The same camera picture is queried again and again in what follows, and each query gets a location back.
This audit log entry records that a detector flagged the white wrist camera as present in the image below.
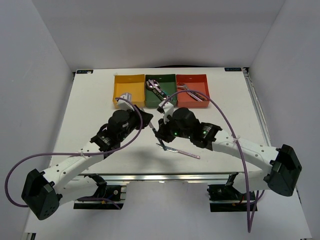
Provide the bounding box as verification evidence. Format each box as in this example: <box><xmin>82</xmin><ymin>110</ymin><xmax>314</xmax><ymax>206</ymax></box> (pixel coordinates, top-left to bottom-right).
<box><xmin>116</xmin><ymin>97</ymin><xmax>134</xmax><ymax>111</ymax></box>
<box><xmin>156</xmin><ymin>100</ymin><xmax>174</xmax><ymax>123</ymax></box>

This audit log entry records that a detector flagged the pink handled fork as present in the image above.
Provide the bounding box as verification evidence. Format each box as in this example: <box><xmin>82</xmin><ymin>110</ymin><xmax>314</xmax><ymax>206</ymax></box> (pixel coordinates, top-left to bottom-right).
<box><xmin>186</xmin><ymin>91</ymin><xmax>207</xmax><ymax>102</ymax></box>

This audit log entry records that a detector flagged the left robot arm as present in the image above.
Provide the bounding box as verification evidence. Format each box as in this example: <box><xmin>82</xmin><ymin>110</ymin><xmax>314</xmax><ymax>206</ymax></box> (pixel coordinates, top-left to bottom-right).
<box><xmin>21</xmin><ymin>109</ymin><xmax>153</xmax><ymax>220</ymax></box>

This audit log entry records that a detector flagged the dark handled spoon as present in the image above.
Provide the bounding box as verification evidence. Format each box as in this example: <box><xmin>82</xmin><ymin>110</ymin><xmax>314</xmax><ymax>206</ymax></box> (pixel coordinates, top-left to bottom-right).
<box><xmin>160</xmin><ymin>82</ymin><xmax>176</xmax><ymax>97</ymax></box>

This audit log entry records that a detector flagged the yellow container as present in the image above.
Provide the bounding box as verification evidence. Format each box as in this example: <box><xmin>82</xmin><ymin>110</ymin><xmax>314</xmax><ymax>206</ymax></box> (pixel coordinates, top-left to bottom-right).
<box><xmin>112</xmin><ymin>74</ymin><xmax>146</xmax><ymax>109</ymax></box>

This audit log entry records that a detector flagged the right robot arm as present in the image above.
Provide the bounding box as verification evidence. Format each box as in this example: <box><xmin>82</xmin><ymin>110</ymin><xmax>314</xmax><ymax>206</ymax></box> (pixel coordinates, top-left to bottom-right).
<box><xmin>155</xmin><ymin>107</ymin><xmax>302</xmax><ymax>200</ymax></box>

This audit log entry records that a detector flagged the dark handled knife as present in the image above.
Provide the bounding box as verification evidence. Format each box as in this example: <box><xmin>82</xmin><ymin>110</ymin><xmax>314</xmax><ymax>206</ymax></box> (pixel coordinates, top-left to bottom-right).
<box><xmin>149</xmin><ymin>122</ymin><xmax>155</xmax><ymax>130</ymax></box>

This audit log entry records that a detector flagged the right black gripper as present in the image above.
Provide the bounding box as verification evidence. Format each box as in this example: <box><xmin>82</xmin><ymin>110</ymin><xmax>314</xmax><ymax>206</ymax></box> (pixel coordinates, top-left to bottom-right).
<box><xmin>156</xmin><ymin>113</ymin><xmax>192</xmax><ymax>143</ymax></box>

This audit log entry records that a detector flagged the teal handled spoon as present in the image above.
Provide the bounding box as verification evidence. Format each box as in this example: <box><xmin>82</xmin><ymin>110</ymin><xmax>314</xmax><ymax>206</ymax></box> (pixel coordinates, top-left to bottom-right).
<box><xmin>145</xmin><ymin>79</ymin><xmax>166</xmax><ymax>101</ymax></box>

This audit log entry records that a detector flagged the teal handled knife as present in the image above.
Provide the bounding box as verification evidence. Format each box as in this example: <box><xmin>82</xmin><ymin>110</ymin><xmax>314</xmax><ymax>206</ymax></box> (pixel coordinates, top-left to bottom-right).
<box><xmin>120</xmin><ymin>92</ymin><xmax>132</xmax><ymax>101</ymax></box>

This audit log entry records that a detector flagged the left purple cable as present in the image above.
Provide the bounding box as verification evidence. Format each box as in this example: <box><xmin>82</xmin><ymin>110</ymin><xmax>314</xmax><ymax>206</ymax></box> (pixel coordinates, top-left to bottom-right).
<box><xmin>5</xmin><ymin>98</ymin><xmax>144</xmax><ymax>208</ymax></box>

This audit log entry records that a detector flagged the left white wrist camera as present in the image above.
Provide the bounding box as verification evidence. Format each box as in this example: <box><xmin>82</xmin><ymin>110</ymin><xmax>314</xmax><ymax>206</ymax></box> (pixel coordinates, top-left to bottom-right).
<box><xmin>116</xmin><ymin>97</ymin><xmax>134</xmax><ymax>111</ymax></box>

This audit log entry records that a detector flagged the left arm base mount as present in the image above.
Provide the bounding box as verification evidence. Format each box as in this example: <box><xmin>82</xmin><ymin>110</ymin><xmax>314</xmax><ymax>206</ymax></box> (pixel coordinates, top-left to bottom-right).
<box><xmin>73</xmin><ymin>173</ymin><xmax>126</xmax><ymax>210</ymax></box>

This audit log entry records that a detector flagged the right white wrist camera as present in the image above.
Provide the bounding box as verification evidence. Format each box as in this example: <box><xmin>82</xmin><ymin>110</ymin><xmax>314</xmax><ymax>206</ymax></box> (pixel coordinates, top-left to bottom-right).
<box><xmin>156</xmin><ymin>100</ymin><xmax>174</xmax><ymax>123</ymax></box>

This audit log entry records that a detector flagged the pink handled knife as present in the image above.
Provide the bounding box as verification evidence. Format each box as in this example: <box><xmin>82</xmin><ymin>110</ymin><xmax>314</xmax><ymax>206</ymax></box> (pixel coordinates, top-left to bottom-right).
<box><xmin>156</xmin><ymin>143</ymin><xmax>201</xmax><ymax>160</ymax></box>

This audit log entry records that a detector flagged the red container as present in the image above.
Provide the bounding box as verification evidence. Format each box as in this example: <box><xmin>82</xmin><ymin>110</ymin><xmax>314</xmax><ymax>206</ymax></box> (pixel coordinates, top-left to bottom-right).
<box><xmin>176</xmin><ymin>74</ymin><xmax>210</xmax><ymax>109</ymax></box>

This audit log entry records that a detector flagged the dark handled fork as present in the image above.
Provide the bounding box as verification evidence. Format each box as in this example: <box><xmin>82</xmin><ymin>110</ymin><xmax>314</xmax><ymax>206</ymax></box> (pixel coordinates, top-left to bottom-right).
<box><xmin>177</xmin><ymin>85</ymin><xmax>199</xmax><ymax>101</ymax></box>

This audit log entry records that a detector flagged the green container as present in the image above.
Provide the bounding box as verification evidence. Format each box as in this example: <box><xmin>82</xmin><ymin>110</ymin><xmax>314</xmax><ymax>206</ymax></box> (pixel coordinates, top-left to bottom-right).
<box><xmin>145</xmin><ymin>74</ymin><xmax>177</xmax><ymax>108</ymax></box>

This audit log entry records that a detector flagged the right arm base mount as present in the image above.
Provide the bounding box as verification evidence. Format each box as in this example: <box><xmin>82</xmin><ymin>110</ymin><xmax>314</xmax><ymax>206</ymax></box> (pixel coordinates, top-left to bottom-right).
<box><xmin>207</xmin><ymin>172</ymin><xmax>247</xmax><ymax>213</ymax></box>

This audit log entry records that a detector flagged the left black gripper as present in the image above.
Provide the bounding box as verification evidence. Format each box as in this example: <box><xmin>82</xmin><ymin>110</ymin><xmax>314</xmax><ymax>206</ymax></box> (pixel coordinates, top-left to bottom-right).
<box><xmin>118</xmin><ymin>104</ymin><xmax>154</xmax><ymax>142</ymax></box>

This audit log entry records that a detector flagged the pink handled spoon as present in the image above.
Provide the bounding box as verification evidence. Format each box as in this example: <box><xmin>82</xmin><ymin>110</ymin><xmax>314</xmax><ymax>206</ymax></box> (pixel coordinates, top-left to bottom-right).
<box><xmin>148</xmin><ymin>78</ymin><xmax>173</xmax><ymax>101</ymax></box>

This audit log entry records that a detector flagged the teal handled fork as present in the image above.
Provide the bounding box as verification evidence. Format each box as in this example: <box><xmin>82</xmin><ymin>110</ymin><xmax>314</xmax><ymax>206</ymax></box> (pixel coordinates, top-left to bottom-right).
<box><xmin>177</xmin><ymin>84</ymin><xmax>189</xmax><ymax>90</ymax></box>

